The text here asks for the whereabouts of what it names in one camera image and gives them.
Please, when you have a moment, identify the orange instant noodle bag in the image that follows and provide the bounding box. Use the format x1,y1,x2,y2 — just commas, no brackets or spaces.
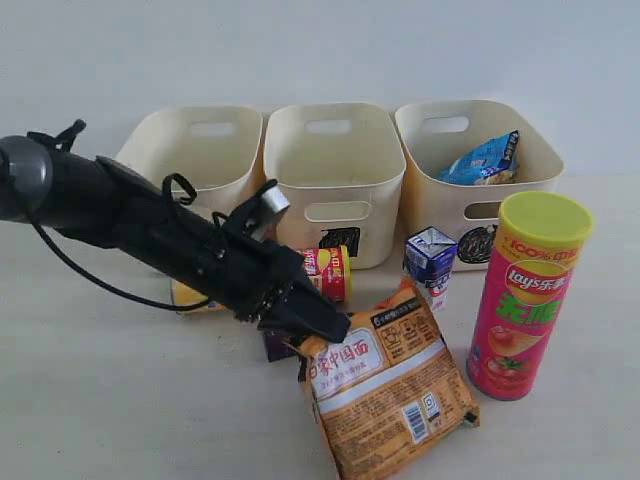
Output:
296,277,480,479

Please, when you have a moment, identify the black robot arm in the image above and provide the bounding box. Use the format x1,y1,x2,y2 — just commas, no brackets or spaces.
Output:
1,120,350,343

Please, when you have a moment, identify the pink Lays chips can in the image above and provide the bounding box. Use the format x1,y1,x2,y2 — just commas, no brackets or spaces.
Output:
466,191,593,401

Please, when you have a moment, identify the blue instant noodle bag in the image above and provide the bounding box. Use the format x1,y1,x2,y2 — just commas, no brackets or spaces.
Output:
435,130,520,186

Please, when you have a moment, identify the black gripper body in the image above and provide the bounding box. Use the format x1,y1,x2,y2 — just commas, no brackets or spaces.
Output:
189,212,311,323

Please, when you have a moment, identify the yellow Lays chips can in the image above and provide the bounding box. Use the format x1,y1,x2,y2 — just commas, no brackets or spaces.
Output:
170,245,351,307

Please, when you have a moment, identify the middle cream plastic bin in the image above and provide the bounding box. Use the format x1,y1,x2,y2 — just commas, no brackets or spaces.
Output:
263,103,406,269

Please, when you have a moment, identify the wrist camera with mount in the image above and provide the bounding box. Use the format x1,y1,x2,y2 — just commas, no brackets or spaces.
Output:
223,179,290,241

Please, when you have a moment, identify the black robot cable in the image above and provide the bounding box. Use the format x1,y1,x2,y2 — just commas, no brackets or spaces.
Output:
29,219,221,312

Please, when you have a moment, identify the left cream plastic bin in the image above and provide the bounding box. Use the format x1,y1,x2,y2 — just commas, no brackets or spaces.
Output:
116,106,264,220

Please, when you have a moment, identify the cream plastic bin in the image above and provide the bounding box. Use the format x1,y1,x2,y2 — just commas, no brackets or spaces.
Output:
394,98,565,273
263,103,406,269
116,106,264,220

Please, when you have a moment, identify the right cream plastic bin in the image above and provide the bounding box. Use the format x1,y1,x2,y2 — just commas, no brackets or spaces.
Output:
394,98,565,273

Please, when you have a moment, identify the purple small carton box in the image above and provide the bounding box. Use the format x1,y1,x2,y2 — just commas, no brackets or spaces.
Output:
262,330,304,362

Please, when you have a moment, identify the blue white milk carton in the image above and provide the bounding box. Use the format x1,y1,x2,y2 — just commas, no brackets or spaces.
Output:
403,226,458,311

